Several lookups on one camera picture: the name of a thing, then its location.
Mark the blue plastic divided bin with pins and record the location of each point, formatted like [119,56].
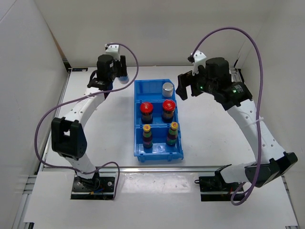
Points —
[152,91]

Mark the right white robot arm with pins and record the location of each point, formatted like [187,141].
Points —
[271,160]

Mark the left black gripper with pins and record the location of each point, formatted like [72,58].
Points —
[122,71]

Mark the front aluminium rail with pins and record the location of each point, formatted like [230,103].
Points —
[111,169]

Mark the left black corner label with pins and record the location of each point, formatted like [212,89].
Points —
[79,69]

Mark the white shaker silver cap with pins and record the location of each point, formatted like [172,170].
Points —
[124,79]
[167,90]

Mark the red-lid sauce jar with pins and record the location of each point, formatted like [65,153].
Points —
[146,109]
[169,107]

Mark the left aluminium side rail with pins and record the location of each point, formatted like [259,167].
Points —
[58,126]

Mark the yellow-cap sauce bottle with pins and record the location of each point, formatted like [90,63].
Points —
[172,134]
[147,136]

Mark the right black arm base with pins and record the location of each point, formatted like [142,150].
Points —
[214,188]

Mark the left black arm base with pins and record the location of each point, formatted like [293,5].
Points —
[100,187]

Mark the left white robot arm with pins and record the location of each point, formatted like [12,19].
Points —
[67,133]

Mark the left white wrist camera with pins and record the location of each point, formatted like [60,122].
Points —
[113,50]

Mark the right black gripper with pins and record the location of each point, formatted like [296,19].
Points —
[187,79]

